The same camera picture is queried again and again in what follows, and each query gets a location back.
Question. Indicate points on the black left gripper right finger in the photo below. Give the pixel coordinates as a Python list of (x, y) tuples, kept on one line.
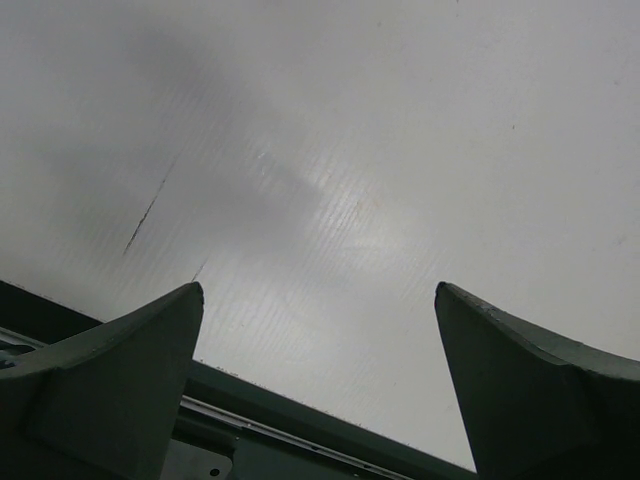
[(536, 404)]

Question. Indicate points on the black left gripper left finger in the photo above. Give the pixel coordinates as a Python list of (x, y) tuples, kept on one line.
[(101, 404)]

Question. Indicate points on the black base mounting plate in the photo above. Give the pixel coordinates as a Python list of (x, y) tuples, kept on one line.
[(47, 322)]

